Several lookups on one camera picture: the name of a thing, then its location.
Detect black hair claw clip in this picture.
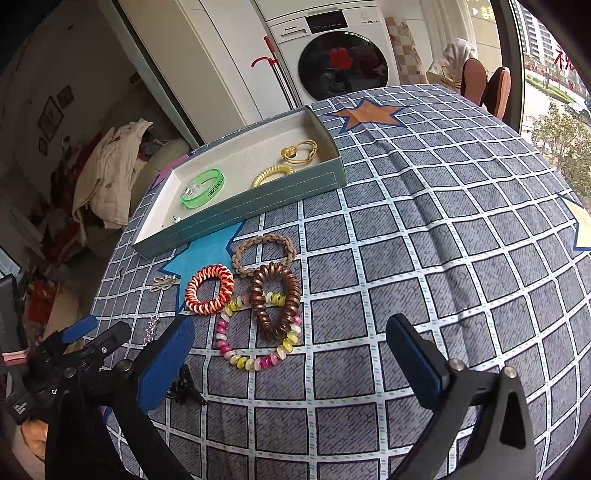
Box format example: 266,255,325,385
166,363,207,406

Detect orange red spiral hair tie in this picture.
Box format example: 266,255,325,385
184,263,236,317

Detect green translucent bangle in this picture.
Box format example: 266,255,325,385
180,168,225,209

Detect brown braided hair band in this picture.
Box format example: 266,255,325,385
231,233,297,279

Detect pink yellow spiral hair tie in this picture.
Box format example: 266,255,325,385
214,291,304,372

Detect brown metallic spiral hair tie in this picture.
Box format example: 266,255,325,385
249,262,303,341

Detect gold cord bracelet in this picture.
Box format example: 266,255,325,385
280,139,320,166

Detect silver chain hair clip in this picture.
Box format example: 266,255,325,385
144,315,160,344

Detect green sofa armchair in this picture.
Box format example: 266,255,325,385
86,138,190,259

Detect cream jacket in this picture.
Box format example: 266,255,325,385
72,118,153,229

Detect checked blue tablecloth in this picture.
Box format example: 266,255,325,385
92,85,590,479

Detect teal shallow tray box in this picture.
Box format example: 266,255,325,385
131,107,346,258

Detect white cabinet door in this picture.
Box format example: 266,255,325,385
180,1,288,124

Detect brown chair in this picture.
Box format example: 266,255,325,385
460,58,488,106
482,66,512,119

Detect cream cloth on chair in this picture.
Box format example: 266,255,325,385
427,38,477,93

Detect white washing machine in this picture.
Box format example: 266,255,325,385
256,0,400,105

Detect checkered tile panel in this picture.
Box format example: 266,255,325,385
385,17,428,84

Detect red handled mop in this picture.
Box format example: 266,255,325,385
250,35,297,110

